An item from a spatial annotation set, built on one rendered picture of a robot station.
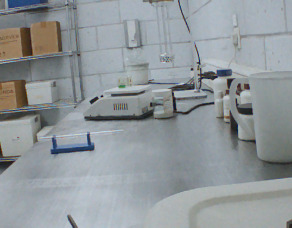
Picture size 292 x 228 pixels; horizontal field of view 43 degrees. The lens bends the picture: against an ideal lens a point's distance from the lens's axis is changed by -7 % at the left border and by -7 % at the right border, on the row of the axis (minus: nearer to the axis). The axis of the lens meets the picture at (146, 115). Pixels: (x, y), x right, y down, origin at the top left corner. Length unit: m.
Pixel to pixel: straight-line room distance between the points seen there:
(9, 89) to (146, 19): 1.38
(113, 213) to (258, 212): 0.38
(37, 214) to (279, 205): 0.43
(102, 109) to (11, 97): 2.27
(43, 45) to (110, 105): 2.22
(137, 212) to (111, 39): 3.18
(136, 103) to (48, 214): 0.68
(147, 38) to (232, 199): 3.47
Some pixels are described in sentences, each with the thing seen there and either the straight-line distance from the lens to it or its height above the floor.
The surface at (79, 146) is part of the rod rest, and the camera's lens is 0.88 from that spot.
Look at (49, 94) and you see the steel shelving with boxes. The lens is 3.44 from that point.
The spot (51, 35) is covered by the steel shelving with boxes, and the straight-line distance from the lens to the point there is 3.38.
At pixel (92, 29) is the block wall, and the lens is 3.67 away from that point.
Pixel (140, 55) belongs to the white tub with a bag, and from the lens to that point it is 2.23.
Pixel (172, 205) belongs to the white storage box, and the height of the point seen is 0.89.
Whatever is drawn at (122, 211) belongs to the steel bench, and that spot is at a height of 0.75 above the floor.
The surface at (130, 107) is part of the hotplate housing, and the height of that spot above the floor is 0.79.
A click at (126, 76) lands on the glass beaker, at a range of 1.23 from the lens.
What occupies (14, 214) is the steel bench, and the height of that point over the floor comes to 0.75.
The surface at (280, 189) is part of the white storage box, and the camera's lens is 0.18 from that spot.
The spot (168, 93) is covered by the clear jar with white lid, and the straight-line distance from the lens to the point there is 1.16.
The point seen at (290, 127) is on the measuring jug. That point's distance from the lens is 0.67.
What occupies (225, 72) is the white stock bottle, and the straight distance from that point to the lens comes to 1.15.
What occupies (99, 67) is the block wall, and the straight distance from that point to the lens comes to 3.66.
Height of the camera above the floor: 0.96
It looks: 10 degrees down
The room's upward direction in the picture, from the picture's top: 5 degrees counter-clockwise
